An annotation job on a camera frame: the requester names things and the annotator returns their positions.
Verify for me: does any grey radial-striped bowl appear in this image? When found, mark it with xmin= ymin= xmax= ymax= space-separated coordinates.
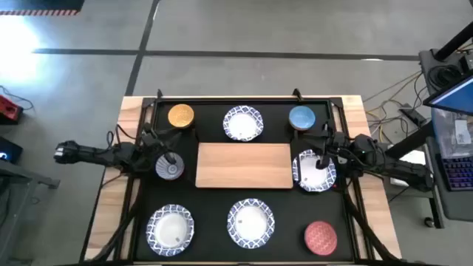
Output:
xmin=154 ymin=151 xmax=186 ymax=181

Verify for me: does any black power strip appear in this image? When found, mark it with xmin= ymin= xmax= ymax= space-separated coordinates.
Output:
xmin=398 ymin=104 xmax=426 ymax=126

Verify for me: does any grey workstation desk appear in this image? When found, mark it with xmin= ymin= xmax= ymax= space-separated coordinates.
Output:
xmin=424 ymin=136 xmax=473 ymax=230

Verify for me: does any white paper sign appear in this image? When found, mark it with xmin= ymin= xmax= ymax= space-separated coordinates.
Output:
xmin=387 ymin=149 xmax=429 ymax=188

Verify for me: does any wooden shelf board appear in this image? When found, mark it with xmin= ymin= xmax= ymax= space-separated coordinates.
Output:
xmin=194 ymin=142 xmax=294 ymax=190

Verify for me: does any yellow floor cable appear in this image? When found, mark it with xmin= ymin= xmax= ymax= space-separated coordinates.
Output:
xmin=364 ymin=72 xmax=422 ymax=143

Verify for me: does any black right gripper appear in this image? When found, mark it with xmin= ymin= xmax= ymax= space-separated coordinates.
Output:
xmin=295 ymin=123 xmax=351 ymax=171

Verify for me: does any coiled black cable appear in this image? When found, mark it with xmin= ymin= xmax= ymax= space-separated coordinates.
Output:
xmin=427 ymin=64 xmax=463 ymax=89

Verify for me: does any black stand pole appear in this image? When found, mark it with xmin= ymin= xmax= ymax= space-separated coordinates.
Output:
xmin=434 ymin=21 xmax=473 ymax=62

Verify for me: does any hazard-striped black floor mat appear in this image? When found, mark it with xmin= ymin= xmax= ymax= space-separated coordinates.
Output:
xmin=0 ymin=0 xmax=85 ymax=16

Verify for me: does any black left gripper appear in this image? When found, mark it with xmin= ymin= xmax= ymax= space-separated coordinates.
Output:
xmin=136 ymin=124 xmax=184 ymax=168

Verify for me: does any blue-patterned white paper bowl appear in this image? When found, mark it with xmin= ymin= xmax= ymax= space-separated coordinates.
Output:
xmin=145 ymin=203 xmax=195 ymax=257
xmin=222 ymin=105 xmax=265 ymax=143
xmin=226 ymin=198 xmax=276 ymax=250
xmin=291 ymin=149 xmax=338 ymax=193

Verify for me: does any black device with blue light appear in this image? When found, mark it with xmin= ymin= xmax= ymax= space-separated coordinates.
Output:
xmin=0 ymin=135 xmax=24 ymax=166

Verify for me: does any backlit keyboard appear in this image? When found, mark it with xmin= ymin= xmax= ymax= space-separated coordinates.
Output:
xmin=435 ymin=153 xmax=473 ymax=192

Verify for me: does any yellow bowl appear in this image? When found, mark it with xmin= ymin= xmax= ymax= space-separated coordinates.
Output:
xmin=167 ymin=103 xmax=196 ymax=129

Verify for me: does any red box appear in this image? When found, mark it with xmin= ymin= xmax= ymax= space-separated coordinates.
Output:
xmin=0 ymin=95 xmax=24 ymax=126

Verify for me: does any clear plastic bag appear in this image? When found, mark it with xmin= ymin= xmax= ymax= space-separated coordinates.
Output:
xmin=430 ymin=106 xmax=473 ymax=160

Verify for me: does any computer monitor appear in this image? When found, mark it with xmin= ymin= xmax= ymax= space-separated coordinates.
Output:
xmin=423 ymin=72 xmax=473 ymax=117

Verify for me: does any red wave-patterned bowl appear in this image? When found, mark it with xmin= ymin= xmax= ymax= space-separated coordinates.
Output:
xmin=304 ymin=220 xmax=338 ymax=256

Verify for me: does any blue wave-patterned bowl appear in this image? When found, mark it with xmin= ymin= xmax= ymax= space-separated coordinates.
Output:
xmin=288 ymin=105 xmax=317 ymax=132

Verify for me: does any black stand leg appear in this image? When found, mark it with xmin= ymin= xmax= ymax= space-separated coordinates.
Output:
xmin=384 ymin=121 xmax=433 ymax=160

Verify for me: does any grey equipment tray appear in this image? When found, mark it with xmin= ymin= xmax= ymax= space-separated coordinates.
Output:
xmin=418 ymin=47 xmax=473 ymax=97

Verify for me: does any grey cart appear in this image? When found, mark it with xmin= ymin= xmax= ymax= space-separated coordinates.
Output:
xmin=0 ymin=158 xmax=61 ymax=266

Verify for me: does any black table mat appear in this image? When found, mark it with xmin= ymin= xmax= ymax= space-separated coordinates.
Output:
xmin=133 ymin=98 xmax=356 ymax=262

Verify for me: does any black cable conduit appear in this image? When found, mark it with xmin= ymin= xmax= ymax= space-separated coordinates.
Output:
xmin=341 ymin=180 xmax=398 ymax=264
xmin=88 ymin=177 xmax=143 ymax=264

